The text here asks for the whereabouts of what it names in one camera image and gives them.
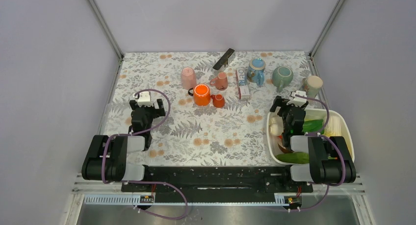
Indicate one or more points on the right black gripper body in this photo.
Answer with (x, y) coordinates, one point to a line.
(283, 112)

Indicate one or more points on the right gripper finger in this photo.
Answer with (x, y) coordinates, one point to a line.
(277, 102)
(305, 105)

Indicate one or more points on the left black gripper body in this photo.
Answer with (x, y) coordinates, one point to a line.
(152, 112)

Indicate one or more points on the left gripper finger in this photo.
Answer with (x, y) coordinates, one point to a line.
(160, 110)
(133, 104)

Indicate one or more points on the large orange mug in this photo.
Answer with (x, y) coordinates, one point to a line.
(200, 94)

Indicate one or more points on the small orange mug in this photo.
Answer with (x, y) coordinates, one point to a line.
(218, 100)

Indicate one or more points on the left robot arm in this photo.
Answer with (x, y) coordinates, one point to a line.
(111, 154)

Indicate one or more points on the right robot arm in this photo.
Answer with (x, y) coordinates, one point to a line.
(329, 161)

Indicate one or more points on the cream painted mug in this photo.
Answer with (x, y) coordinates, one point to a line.
(311, 86)

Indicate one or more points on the green glazed mug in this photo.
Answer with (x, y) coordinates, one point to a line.
(281, 77)

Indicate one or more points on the blue butterfly mug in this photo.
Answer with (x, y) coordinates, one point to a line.
(255, 71)

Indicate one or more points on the pink dotted mug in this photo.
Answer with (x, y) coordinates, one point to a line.
(220, 82)

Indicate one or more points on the white garlic bulb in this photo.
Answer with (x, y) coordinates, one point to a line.
(275, 126)

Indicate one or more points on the green bok choy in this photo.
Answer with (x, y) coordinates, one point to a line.
(313, 125)

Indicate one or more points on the white plastic basin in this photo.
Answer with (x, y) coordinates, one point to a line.
(271, 142)

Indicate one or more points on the brown mushroom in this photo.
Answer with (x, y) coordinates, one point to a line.
(283, 149)

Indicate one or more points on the white red toothpaste box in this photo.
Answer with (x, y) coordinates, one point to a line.
(242, 84)

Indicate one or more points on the yellow napa cabbage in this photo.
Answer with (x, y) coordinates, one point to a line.
(333, 127)

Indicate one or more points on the green cucumber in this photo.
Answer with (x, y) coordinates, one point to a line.
(294, 158)

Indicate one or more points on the light pink cup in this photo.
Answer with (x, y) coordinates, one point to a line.
(188, 78)

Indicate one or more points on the floral tablecloth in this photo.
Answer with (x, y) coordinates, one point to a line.
(201, 135)

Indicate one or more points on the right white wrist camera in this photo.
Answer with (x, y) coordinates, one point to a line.
(298, 98)

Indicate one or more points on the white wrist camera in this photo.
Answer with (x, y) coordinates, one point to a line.
(298, 98)
(143, 99)

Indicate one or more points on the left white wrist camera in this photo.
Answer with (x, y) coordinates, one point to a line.
(143, 99)

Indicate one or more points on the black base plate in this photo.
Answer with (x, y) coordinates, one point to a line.
(218, 181)

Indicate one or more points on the white slotted cable duct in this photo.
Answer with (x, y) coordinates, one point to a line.
(195, 199)

